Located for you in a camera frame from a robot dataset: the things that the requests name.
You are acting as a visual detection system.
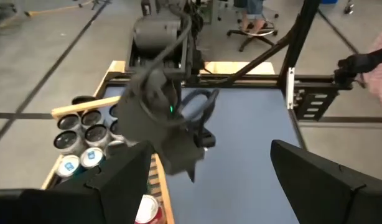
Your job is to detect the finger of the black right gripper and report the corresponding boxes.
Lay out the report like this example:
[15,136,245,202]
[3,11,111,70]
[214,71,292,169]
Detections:
[193,126,217,149]
[184,167,197,184]

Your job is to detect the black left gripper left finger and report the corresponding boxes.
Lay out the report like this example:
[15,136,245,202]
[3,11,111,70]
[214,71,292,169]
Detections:
[0,139,153,224]

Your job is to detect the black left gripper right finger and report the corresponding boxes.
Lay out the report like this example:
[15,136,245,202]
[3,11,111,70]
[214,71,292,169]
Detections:
[270,139,382,224]

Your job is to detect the red Coca-Cola can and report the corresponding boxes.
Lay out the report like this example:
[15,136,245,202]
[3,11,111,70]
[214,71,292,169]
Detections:
[134,194,165,224]

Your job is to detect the wooden slatted shelf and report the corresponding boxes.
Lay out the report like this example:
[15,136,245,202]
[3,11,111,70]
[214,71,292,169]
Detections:
[40,95,176,224]

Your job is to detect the black office chair base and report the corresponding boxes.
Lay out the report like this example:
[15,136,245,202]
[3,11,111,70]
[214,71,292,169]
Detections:
[226,18,279,53]

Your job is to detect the person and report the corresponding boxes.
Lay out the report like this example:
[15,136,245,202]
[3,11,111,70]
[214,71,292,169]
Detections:
[363,26,382,112]
[233,0,268,34]

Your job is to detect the thick black gripper cable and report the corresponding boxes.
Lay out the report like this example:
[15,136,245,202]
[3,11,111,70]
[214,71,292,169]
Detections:
[177,88,220,131]

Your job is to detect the white metal bracket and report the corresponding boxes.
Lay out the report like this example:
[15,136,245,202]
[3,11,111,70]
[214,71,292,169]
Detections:
[286,67,296,110]

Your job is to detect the black aluminium table frame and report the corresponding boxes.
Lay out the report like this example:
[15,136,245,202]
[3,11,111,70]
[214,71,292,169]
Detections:
[97,0,353,150]

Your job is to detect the yellow floor cable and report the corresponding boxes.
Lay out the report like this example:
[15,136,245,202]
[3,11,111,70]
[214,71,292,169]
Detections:
[24,0,96,17]

